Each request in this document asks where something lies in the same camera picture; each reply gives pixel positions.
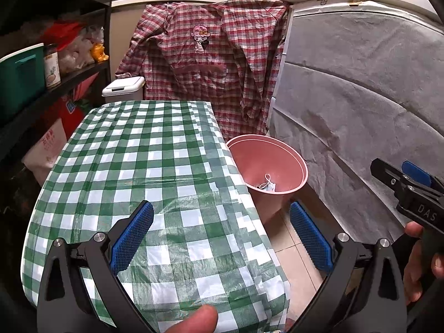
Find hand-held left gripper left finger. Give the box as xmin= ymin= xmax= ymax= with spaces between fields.
xmin=36 ymin=200 xmax=157 ymax=333

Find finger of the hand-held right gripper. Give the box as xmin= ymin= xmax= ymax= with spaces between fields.
xmin=402 ymin=161 xmax=444 ymax=193
xmin=370 ymin=158 xmax=405 ymax=195

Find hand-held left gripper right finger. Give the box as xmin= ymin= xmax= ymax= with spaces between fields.
xmin=288 ymin=201 xmax=408 ymax=333

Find blue face mask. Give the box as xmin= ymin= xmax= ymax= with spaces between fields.
xmin=255 ymin=174 xmax=278 ymax=193

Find pink plastic bin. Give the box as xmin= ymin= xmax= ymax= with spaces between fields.
xmin=226 ymin=135 xmax=309 ymax=224

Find white lidded trash can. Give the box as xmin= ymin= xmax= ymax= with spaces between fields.
xmin=102 ymin=76 xmax=145 ymax=104

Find person's right hand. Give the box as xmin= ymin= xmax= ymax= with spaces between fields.
xmin=402 ymin=222 xmax=444 ymax=306

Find person's left hand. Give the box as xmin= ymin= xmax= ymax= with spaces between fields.
xmin=163 ymin=304 xmax=219 ymax=333

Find green checked tablecloth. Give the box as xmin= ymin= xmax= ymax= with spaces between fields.
xmin=20 ymin=100 xmax=291 ymax=333

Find grey cloth cover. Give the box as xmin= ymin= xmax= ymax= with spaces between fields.
xmin=269 ymin=5 xmax=444 ymax=247

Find white printed sack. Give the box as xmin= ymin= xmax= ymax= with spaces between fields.
xmin=22 ymin=118 xmax=68 ymax=181

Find red box with blue label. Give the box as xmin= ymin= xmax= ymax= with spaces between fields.
xmin=42 ymin=76 xmax=99 ymax=125

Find red plaid shirt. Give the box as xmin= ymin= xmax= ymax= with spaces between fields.
xmin=115 ymin=1 xmax=289 ymax=141

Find black shelf rack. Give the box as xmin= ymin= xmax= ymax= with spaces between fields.
xmin=0 ymin=0 xmax=118 ymax=216

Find labelled jar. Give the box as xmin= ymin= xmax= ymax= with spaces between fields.
xmin=43 ymin=43 xmax=62 ymax=88

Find clear bags of food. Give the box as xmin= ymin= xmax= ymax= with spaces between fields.
xmin=57 ymin=28 xmax=105 ymax=73

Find teal storage box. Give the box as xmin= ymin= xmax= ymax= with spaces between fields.
xmin=0 ymin=43 xmax=46 ymax=122

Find orange shopping bag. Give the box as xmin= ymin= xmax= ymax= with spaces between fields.
xmin=40 ymin=22 xmax=84 ymax=44

